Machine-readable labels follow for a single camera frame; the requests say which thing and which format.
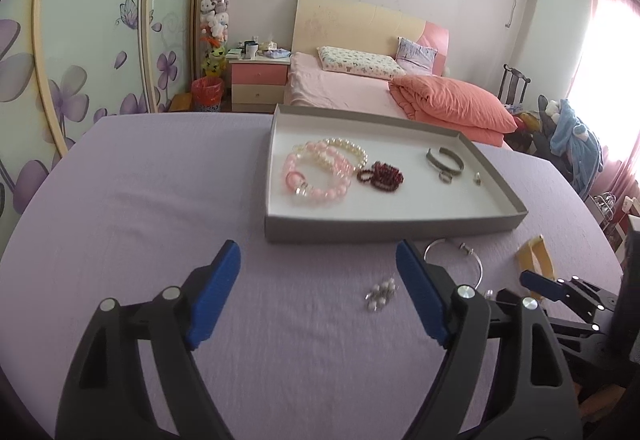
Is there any small wooden stool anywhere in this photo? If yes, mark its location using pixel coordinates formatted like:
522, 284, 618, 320
167, 92, 194, 114

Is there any pink and cream nightstand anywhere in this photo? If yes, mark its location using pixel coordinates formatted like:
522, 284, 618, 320
228, 55, 292, 113

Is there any thin silver bangle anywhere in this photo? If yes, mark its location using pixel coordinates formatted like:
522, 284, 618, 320
423, 239, 485, 291

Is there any pink bead bracelet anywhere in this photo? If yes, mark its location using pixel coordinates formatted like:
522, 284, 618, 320
282, 140, 354, 206

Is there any yellow watch band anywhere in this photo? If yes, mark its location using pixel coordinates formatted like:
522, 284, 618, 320
517, 234, 557, 302

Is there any dark red bead bracelet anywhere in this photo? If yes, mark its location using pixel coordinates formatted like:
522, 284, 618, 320
356, 160, 405, 194

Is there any air conditioner hose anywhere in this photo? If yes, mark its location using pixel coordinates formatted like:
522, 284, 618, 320
504, 0, 541, 29

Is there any pink bed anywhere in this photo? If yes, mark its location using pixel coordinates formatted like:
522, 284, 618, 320
283, 51, 512, 149

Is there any patterned white pillow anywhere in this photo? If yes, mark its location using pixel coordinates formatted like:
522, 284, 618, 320
316, 45, 407, 81

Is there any blue plush robe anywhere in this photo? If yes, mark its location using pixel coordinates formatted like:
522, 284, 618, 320
549, 98, 606, 194

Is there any white storage shelf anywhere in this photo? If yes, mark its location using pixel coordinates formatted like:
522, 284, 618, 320
589, 191, 640, 252

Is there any lilac printed pillow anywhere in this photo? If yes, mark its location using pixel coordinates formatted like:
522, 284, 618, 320
395, 36, 439, 74

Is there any dark wooden chair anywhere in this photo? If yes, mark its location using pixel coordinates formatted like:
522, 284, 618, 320
497, 63, 531, 107

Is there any grey cardboard tray box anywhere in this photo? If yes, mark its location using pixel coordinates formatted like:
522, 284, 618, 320
263, 103, 530, 244

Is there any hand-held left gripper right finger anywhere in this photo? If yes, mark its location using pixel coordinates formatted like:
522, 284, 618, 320
395, 239, 584, 440

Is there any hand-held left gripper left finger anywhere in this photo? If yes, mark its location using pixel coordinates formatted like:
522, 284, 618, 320
54, 240, 242, 440

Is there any orange duvet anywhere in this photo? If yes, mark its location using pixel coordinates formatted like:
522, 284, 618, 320
388, 73, 519, 144

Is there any pink curtain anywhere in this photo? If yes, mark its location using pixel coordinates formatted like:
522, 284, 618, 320
574, 0, 640, 202

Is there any red waste bin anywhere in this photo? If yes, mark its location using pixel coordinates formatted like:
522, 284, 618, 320
190, 77, 225, 112

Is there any white pearl bracelet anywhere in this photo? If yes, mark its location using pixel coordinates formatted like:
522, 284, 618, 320
292, 136, 370, 173

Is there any pearl earring cluster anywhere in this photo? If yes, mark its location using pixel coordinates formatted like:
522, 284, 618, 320
363, 275, 400, 314

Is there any dark grey bangle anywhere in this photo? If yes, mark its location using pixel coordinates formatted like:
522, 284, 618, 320
425, 147, 466, 173

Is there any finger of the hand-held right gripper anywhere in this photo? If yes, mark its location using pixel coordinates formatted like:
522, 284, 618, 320
546, 316, 609, 352
519, 269, 621, 321

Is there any flower print wardrobe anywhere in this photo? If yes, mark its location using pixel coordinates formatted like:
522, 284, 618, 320
0, 0, 209, 242

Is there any plush toy display tube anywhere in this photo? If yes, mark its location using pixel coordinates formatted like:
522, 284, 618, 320
199, 0, 235, 80

